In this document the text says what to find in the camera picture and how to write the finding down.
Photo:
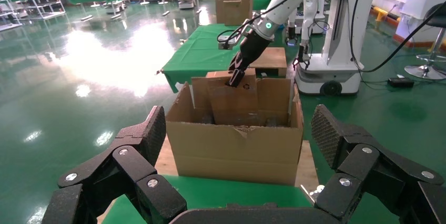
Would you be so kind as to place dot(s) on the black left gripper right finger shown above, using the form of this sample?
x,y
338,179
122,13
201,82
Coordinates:
x,y
366,166

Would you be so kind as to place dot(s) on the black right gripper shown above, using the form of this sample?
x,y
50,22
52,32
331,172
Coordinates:
x,y
252,48

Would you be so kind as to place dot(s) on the green cloth side table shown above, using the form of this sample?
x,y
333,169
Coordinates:
x,y
202,51

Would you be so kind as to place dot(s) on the tall brown cardboard carton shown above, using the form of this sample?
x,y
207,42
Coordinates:
x,y
233,10

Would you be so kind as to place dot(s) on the black power adapter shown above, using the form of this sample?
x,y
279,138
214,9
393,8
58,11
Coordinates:
x,y
400,82

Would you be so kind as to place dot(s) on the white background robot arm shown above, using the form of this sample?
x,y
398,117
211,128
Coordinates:
x,y
307,17

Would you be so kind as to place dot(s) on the flat brown cardboard box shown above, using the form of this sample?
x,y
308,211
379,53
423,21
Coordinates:
x,y
271,60

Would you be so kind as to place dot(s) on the black chrome bar stool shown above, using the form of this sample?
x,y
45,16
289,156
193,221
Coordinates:
x,y
427,71

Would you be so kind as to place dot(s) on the white wheeled background robot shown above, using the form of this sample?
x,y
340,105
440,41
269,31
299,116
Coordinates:
x,y
343,41

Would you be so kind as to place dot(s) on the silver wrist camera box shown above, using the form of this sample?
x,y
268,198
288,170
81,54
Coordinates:
x,y
226,45

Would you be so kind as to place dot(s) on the yellow floor guard rail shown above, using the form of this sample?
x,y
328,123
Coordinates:
x,y
381,13

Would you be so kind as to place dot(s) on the large open brown carton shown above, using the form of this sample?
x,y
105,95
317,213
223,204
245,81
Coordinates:
x,y
226,156

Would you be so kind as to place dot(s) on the small cardboard box with hole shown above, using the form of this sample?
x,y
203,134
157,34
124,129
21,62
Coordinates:
x,y
233,104

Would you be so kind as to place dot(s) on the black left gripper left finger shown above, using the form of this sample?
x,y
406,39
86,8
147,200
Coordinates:
x,y
132,166

